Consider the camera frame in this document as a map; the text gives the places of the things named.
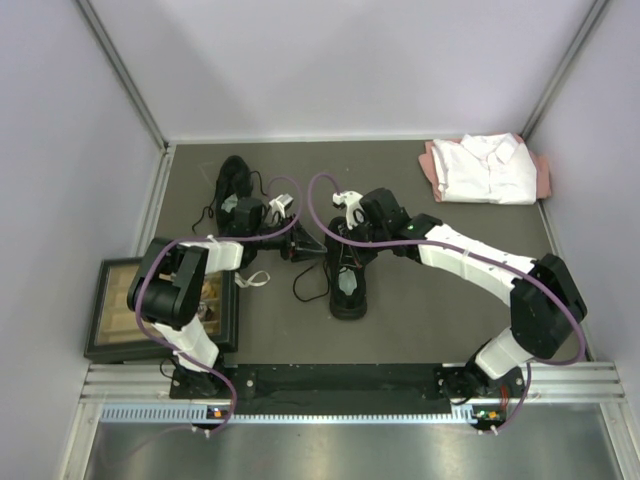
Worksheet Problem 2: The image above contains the black framed compartment box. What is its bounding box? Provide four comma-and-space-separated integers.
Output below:
84, 257, 239, 364

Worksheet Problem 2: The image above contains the white slotted cable duct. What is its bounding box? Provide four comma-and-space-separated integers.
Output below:
101, 404, 504, 425

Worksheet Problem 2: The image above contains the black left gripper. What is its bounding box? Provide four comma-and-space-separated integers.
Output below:
252, 212, 327, 262

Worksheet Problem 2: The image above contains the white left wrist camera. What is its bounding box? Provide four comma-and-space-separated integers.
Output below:
269, 194, 294, 223

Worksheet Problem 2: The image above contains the white folded shirt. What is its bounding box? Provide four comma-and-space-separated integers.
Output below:
430, 132, 539, 205

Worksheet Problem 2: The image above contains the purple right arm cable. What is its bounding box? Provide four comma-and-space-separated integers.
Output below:
307, 172, 587, 434

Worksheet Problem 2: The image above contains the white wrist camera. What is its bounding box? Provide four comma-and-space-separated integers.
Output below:
332, 191, 366, 230
269, 194, 294, 223

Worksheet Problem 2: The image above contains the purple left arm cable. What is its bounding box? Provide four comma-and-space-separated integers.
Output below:
134, 175, 304, 435

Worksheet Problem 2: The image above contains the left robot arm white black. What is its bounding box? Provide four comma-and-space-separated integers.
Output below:
127, 194, 326, 398

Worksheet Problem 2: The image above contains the black shoe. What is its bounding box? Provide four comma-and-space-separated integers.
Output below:
191, 155, 265, 235
325, 234, 367, 321

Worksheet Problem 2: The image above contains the black base plate strip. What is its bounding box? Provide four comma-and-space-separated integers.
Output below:
168, 362, 527, 415

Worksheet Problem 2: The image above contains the white ribbon loop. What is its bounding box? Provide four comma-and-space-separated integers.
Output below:
234, 270, 271, 289

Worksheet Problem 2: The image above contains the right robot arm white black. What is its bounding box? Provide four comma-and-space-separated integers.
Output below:
333, 188, 587, 396

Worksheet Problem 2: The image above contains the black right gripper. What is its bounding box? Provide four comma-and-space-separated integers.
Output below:
339, 215, 390, 269

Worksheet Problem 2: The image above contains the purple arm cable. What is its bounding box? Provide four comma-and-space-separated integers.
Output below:
134, 175, 304, 435
307, 172, 587, 434

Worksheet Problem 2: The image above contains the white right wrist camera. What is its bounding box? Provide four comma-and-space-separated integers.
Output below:
332, 191, 366, 230

